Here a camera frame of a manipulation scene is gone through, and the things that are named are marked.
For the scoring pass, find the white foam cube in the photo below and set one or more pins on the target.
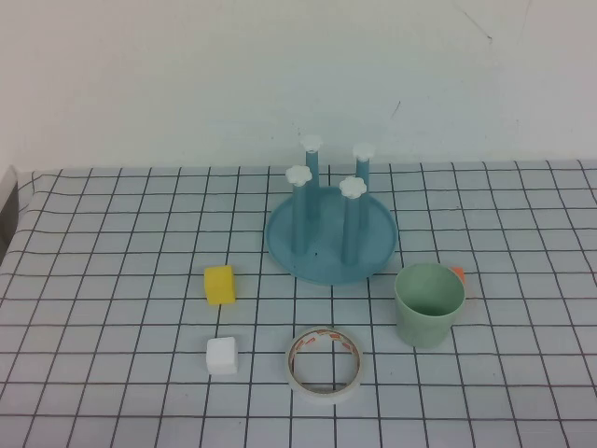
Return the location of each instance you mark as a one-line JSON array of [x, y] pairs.
[[222, 357]]

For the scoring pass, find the white black-grid tablecloth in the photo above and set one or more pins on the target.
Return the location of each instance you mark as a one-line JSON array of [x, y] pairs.
[[140, 233]]

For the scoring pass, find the orange foam cube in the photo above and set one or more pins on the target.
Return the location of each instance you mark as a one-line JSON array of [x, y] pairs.
[[460, 274]]

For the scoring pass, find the yellow foam cube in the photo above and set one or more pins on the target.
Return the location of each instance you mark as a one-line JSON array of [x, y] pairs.
[[219, 287]]

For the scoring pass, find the blue cup stand white caps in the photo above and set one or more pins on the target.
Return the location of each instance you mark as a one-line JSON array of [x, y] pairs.
[[326, 266]]

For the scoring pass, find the light green plastic cup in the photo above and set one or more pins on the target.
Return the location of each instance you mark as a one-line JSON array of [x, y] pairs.
[[422, 326]]

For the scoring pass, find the white tape roll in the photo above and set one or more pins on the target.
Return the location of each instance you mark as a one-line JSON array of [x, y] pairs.
[[322, 396]]

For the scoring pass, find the grey white table edge fixture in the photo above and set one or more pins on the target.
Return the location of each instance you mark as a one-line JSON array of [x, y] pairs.
[[8, 205]]

